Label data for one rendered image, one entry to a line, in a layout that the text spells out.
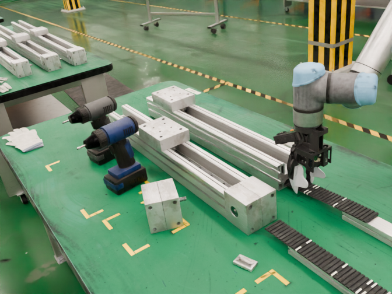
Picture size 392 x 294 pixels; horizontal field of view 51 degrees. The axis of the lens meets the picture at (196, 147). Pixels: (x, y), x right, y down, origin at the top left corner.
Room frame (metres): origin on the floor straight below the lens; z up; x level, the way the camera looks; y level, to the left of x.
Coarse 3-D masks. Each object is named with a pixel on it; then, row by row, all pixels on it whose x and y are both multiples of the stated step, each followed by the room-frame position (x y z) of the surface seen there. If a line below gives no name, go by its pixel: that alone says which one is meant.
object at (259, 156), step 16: (160, 112) 1.57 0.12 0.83; (176, 112) 1.46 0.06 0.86; (192, 112) 1.49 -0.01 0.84; (208, 112) 1.42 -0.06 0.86; (192, 128) 1.36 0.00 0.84; (208, 128) 1.28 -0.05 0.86; (224, 128) 1.31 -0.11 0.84; (240, 128) 1.25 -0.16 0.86; (208, 144) 1.28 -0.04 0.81; (224, 144) 1.20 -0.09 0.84; (240, 144) 1.14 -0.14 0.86; (256, 144) 1.17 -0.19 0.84; (272, 144) 1.11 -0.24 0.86; (240, 160) 1.13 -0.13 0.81; (256, 160) 1.07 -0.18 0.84; (272, 160) 1.01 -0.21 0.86; (256, 176) 1.06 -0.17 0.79; (272, 176) 1.00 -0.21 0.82
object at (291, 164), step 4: (292, 156) 0.94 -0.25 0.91; (288, 160) 0.95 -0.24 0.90; (292, 160) 0.94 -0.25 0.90; (288, 164) 0.94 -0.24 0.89; (292, 164) 0.94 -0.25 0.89; (296, 164) 0.94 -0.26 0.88; (288, 168) 0.94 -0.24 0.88; (292, 168) 0.94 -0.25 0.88; (288, 172) 0.94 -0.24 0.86; (292, 172) 0.94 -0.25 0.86; (288, 176) 0.95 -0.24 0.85; (292, 176) 0.94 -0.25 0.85
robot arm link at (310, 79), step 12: (300, 72) 0.93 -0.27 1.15; (312, 72) 0.91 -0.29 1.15; (324, 72) 0.93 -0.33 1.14; (300, 84) 0.92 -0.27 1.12; (312, 84) 0.91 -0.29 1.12; (324, 84) 0.90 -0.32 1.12; (300, 96) 0.92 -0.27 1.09; (312, 96) 0.91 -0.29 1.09; (324, 96) 0.90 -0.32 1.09; (300, 108) 0.92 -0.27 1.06; (312, 108) 0.91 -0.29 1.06
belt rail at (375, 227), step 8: (344, 216) 0.82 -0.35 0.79; (352, 216) 0.80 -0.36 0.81; (376, 216) 0.78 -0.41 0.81; (352, 224) 0.79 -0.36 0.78; (360, 224) 0.78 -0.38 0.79; (368, 224) 0.76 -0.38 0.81; (376, 224) 0.75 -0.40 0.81; (384, 224) 0.75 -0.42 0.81; (368, 232) 0.76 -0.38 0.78; (376, 232) 0.74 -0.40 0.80; (384, 232) 0.72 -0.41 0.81; (384, 240) 0.72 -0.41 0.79
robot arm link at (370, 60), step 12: (384, 12) 1.05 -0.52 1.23; (384, 24) 1.03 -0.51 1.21; (372, 36) 1.03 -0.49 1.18; (384, 36) 1.01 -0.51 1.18; (372, 48) 1.01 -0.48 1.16; (384, 48) 1.00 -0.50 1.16; (360, 60) 1.01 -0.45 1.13; (372, 60) 0.99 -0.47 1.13; (384, 60) 0.99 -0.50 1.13; (372, 72) 0.99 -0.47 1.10
